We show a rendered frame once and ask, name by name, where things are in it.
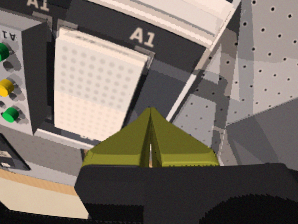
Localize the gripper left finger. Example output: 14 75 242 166
81 107 151 168

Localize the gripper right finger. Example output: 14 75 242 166
151 107 220 167

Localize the grey rack with round holes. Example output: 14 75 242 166
0 7 48 135

